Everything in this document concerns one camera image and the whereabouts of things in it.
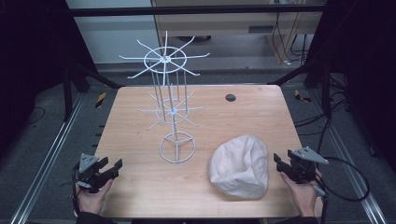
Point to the person's left dark sleeve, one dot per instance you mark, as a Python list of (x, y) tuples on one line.
[(93, 218)]

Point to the black diagonal frame strut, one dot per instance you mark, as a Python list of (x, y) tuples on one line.
[(99, 76), (291, 74)]

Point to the black horizontal frame bar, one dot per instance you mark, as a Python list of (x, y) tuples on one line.
[(186, 10)]

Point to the white background cabinet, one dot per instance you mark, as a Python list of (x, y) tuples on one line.
[(115, 34)]

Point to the beige cloth hat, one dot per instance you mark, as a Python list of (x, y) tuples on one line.
[(239, 168)]

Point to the person's right hand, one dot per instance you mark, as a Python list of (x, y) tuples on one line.
[(300, 197)]

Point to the person's left hand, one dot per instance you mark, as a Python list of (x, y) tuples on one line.
[(91, 200)]

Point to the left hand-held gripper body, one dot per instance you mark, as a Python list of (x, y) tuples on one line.
[(88, 174)]

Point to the wooden background desk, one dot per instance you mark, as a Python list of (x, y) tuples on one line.
[(224, 23)]

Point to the dark round table grommet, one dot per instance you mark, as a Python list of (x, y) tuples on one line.
[(230, 97)]

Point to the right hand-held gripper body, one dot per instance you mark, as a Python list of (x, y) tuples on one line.
[(303, 168)]

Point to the yellow black striped tape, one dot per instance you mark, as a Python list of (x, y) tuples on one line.
[(100, 100), (301, 96)]

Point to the aluminium floor rail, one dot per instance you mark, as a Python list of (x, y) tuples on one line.
[(46, 161), (351, 174)]

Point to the black curtain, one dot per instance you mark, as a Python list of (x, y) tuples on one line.
[(31, 62), (364, 68)]

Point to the black upright frame post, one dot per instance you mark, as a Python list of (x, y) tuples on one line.
[(326, 90), (67, 96)]

